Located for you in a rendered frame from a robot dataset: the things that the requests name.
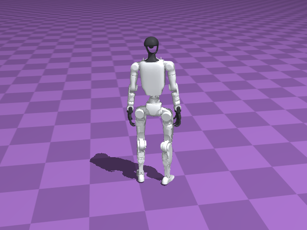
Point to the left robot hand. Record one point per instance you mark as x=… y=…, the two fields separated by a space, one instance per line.
x=129 y=116

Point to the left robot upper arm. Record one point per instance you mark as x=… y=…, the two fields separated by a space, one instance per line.
x=134 y=76

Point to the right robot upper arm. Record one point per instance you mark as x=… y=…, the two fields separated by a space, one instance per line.
x=170 y=67

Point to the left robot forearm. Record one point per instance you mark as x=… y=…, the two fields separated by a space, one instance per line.
x=131 y=98

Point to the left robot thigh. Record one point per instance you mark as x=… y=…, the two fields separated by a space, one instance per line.
x=140 y=122

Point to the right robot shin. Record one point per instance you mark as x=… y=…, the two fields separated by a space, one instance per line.
x=167 y=159

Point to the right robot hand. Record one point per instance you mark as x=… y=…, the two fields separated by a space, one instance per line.
x=178 y=116

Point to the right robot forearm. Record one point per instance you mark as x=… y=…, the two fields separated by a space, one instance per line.
x=175 y=98

